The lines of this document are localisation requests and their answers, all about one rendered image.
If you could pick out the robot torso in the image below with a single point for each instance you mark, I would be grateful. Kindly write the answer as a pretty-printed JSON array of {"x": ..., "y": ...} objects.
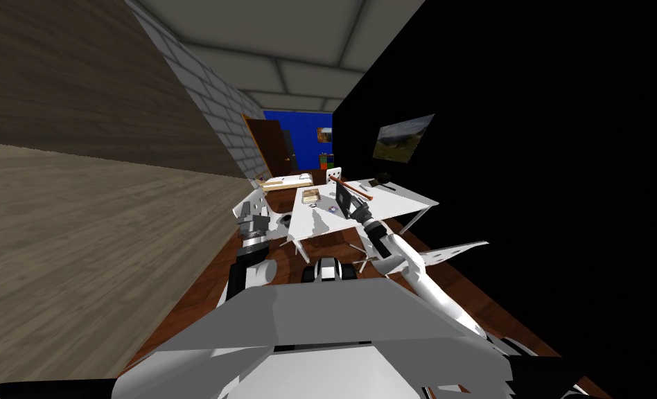
[{"x": 328, "y": 332}]

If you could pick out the bed with white bedding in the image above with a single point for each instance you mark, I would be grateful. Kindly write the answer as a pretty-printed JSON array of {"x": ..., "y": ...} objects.
[{"x": 287, "y": 181}]

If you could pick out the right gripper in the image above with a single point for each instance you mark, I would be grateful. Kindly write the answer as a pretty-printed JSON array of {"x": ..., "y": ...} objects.
[{"x": 360, "y": 210}]

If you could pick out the brown door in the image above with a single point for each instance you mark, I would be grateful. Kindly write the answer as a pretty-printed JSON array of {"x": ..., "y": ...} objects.
[{"x": 270, "y": 147}]

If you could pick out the black mug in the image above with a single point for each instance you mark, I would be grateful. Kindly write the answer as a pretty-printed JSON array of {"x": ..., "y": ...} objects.
[{"x": 286, "y": 220}]

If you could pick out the white table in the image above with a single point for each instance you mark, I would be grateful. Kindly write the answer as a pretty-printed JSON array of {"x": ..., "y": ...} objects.
[{"x": 395, "y": 202}]

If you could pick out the small orange picture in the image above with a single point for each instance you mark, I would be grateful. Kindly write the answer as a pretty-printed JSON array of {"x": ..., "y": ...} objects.
[{"x": 324, "y": 134}]

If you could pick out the brown wooden stick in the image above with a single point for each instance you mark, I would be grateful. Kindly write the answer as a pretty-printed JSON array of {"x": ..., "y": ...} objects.
[{"x": 350, "y": 188}]

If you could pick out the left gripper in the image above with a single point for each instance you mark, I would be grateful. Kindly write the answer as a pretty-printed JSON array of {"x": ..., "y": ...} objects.
[{"x": 254, "y": 225}]

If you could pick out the black desk lamp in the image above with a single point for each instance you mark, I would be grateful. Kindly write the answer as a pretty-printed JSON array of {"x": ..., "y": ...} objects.
[{"x": 383, "y": 178}]

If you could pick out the tan book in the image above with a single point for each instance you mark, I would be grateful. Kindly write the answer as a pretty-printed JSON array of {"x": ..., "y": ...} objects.
[{"x": 311, "y": 195}]

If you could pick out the colourful shelf unit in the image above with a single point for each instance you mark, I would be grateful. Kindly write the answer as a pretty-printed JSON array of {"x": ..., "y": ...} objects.
[{"x": 327, "y": 161}]

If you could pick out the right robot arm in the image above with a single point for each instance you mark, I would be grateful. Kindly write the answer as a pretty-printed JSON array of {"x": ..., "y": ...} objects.
[{"x": 428, "y": 280}]

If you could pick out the landscape picture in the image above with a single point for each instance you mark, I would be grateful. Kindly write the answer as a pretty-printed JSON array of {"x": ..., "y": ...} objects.
[{"x": 403, "y": 138}]

